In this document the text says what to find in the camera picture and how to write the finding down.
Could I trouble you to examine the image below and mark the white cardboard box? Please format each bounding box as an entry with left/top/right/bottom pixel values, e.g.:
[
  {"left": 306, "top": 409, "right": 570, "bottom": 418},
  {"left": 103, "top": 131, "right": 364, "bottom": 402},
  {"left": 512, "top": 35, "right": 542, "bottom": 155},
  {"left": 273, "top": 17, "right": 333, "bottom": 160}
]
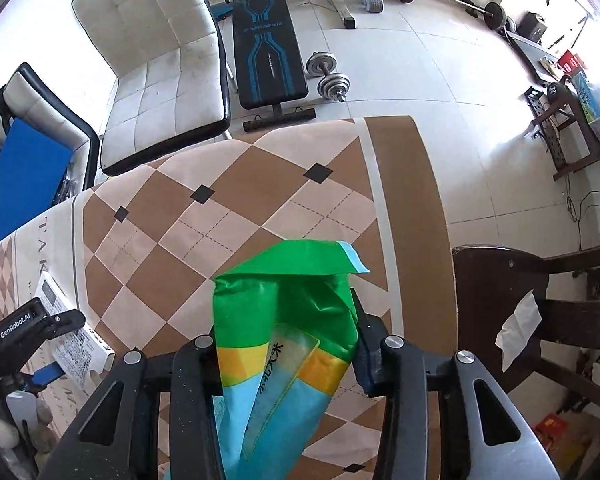
[{"left": 35, "top": 271, "right": 116, "bottom": 396}]

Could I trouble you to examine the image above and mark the white tissue on chair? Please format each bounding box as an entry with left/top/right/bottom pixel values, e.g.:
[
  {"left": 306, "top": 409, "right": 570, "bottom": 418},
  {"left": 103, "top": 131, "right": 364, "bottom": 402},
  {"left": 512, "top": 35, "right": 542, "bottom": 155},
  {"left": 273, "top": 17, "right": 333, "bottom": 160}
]
[{"left": 495, "top": 290, "right": 542, "bottom": 372}]

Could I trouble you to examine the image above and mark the dark wooden chair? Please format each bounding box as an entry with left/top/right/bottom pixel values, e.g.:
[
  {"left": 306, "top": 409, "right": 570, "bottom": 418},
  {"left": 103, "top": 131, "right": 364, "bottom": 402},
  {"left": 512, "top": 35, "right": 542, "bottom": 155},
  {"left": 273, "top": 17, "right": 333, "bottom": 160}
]
[{"left": 452, "top": 245, "right": 600, "bottom": 406}]

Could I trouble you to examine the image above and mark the chrome dumbbell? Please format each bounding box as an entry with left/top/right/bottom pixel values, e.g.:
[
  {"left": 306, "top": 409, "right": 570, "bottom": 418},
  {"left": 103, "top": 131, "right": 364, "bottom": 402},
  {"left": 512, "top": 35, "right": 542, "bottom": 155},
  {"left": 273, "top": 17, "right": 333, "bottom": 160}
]
[{"left": 306, "top": 52, "right": 351, "bottom": 102}]

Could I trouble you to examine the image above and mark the white tufted leather chair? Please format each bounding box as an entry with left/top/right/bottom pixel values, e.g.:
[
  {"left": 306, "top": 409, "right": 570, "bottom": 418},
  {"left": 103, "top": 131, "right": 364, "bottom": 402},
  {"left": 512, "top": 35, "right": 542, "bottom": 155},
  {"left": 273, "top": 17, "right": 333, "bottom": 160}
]
[{"left": 71, "top": 0, "right": 230, "bottom": 177}]

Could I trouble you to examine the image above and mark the black blue workout bench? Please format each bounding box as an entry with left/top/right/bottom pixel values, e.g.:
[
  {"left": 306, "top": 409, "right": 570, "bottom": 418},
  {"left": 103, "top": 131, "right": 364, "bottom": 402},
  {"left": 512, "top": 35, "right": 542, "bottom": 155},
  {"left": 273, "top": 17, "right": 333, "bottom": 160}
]
[{"left": 233, "top": 0, "right": 316, "bottom": 132}]

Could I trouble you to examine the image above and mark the checkered brown tablecloth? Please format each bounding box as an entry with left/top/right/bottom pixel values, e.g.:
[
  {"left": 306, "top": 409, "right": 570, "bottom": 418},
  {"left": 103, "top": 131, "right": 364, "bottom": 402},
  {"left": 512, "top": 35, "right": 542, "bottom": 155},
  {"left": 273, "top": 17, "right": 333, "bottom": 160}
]
[{"left": 0, "top": 115, "right": 458, "bottom": 480}]

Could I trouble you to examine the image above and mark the blue green snack bag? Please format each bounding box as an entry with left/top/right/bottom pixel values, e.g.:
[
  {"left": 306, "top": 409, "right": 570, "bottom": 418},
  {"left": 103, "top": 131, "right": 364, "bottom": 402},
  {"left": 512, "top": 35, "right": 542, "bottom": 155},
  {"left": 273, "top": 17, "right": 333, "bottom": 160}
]
[{"left": 212, "top": 240, "right": 367, "bottom": 479}]

